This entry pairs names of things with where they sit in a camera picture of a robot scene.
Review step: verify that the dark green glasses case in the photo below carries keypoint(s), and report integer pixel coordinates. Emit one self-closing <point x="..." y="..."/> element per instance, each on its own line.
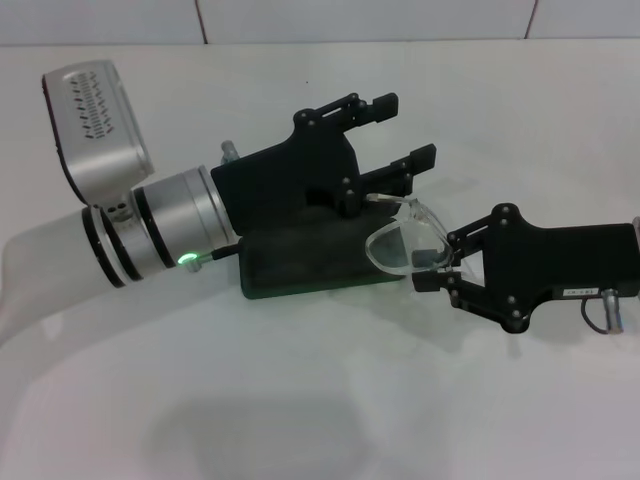
<point x="300" y="262"/>

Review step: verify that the short silver cylindrical plug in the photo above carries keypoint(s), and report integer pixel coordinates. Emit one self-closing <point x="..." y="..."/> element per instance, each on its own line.
<point x="228" y="150"/>

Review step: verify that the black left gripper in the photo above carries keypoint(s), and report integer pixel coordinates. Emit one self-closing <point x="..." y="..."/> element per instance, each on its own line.
<point x="280" y="180"/>

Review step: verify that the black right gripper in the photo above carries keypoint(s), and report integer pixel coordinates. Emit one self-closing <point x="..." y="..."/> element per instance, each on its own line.
<point x="560" y="260"/>

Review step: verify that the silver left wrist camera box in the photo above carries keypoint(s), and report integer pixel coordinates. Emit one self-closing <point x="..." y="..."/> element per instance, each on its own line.
<point x="100" y="140"/>

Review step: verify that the clear plastic glasses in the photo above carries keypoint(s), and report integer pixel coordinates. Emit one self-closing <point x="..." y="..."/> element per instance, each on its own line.
<point x="395" y="250"/>

